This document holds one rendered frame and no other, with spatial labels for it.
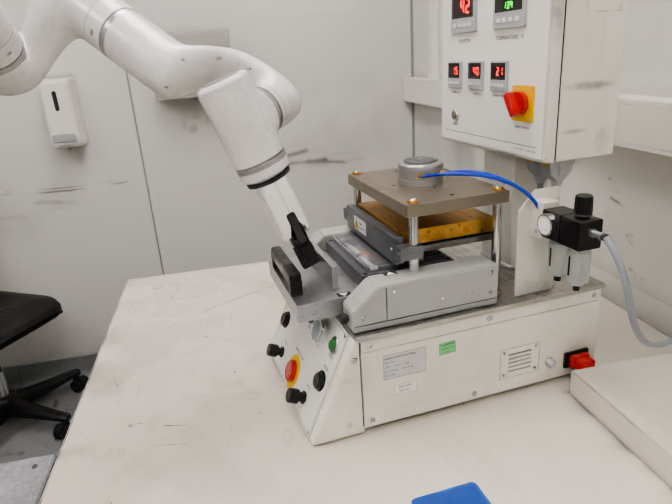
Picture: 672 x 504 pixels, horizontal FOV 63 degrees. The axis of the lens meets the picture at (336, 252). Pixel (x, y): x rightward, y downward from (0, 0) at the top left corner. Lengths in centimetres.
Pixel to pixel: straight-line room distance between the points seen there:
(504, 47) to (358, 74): 157
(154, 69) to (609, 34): 68
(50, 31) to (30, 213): 163
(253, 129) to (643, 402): 73
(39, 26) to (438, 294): 78
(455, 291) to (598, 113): 35
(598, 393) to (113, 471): 77
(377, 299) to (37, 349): 221
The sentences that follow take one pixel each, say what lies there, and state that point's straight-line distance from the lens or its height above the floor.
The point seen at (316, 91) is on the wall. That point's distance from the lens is 248.
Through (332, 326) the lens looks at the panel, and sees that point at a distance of 92.
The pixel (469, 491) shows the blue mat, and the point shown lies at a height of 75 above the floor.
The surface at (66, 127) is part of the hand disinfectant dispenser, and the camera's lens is 242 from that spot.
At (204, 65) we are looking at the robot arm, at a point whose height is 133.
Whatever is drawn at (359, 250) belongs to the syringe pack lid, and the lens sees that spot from 97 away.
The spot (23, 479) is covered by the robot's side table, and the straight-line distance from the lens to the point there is 103.
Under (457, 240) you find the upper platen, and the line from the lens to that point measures 94.
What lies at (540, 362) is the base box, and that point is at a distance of 105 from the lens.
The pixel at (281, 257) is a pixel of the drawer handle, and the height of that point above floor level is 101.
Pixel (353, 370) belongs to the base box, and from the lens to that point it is 87.
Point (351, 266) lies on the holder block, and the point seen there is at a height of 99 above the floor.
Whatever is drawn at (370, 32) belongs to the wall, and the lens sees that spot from 253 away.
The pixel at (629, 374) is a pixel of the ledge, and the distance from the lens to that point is 107.
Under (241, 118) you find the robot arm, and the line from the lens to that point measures 84.
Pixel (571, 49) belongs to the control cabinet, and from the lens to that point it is 92.
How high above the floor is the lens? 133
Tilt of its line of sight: 20 degrees down
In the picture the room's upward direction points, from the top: 4 degrees counter-clockwise
